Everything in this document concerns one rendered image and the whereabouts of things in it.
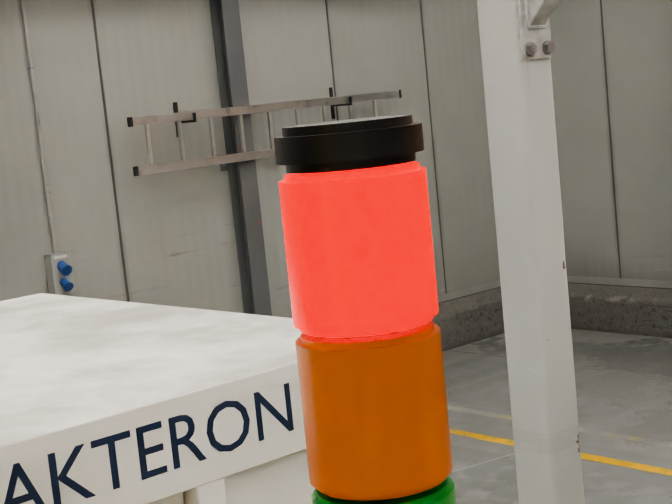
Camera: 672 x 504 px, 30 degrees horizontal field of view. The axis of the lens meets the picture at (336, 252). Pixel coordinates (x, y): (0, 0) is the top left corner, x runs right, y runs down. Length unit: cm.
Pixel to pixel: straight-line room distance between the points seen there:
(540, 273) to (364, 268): 260
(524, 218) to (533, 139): 19
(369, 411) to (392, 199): 7
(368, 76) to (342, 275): 1036
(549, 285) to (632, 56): 825
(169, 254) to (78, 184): 92
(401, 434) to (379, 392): 2
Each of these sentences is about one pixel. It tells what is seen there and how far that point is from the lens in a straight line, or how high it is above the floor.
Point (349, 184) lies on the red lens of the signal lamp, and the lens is 40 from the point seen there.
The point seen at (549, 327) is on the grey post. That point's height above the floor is 175.
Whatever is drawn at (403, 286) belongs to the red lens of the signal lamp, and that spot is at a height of 229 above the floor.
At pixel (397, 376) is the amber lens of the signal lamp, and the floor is 226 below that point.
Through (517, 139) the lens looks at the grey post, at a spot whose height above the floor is 220.
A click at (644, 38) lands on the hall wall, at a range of 1112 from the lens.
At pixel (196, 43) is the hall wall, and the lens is 967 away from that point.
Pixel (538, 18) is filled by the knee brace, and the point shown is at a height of 248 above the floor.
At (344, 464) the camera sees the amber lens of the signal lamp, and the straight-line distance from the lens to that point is 42.
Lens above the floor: 235
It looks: 7 degrees down
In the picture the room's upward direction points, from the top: 6 degrees counter-clockwise
